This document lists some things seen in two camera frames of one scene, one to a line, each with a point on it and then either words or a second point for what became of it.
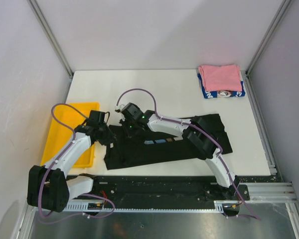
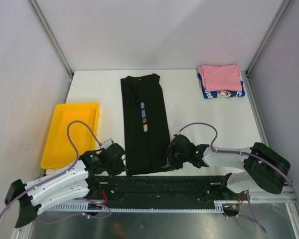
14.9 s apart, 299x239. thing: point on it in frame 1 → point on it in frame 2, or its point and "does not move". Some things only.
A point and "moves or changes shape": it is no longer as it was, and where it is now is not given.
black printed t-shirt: [205, 137] moves or changes shape
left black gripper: [109, 138] → [120, 168]
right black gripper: [130, 133] → [169, 163]
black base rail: [186, 188] does not move
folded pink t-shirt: [222, 78] does not move
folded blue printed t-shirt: [220, 94] does not move
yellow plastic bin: [59, 137] does not move
